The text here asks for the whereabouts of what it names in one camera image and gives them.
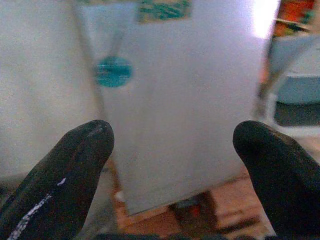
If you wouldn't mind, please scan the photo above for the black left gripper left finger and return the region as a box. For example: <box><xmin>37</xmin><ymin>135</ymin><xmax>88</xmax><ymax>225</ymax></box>
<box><xmin>0</xmin><ymin>119</ymin><xmax>115</xmax><ymax>240</ymax></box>

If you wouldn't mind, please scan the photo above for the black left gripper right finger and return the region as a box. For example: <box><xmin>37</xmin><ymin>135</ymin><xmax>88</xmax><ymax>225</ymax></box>
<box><xmin>232</xmin><ymin>120</ymin><xmax>320</xmax><ymax>238</ymax></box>

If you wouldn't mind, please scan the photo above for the white fridge door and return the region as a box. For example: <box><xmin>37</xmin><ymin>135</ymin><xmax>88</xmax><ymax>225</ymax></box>
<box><xmin>74</xmin><ymin>0</ymin><xmax>281</xmax><ymax>216</ymax></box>

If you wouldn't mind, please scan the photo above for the white plastic chair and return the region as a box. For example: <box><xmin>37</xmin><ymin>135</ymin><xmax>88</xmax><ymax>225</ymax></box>
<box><xmin>254</xmin><ymin>34</ymin><xmax>320</xmax><ymax>137</ymax></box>

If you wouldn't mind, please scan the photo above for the dark box with red light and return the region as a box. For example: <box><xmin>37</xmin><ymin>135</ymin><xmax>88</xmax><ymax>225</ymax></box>
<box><xmin>169</xmin><ymin>192</ymin><xmax>218</xmax><ymax>231</ymax></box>

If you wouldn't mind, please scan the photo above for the round teal sticker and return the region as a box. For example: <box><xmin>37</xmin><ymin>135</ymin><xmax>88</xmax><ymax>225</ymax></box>
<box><xmin>93</xmin><ymin>56</ymin><xmax>133</xmax><ymax>88</ymax></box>

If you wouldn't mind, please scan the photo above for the orange patterned box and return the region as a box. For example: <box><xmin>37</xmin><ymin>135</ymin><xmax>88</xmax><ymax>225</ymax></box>
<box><xmin>273</xmin><ymin>0</ymin><xmax>320</xmax><ymax>37</ymax></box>

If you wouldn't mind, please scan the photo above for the green patterned sticker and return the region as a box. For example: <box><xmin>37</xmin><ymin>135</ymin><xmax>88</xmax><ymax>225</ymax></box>
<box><xmin>136</xmin><ymin>0</ymin><xmax>193</xmax><ymax>24</ymax></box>

